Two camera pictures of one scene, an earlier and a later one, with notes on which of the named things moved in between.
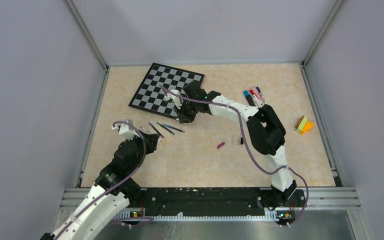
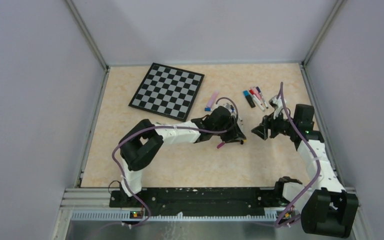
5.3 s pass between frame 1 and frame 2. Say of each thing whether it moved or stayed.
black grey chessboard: stayed
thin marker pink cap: stayed
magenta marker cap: stayed
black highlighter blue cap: stayed
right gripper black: moved
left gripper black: moved
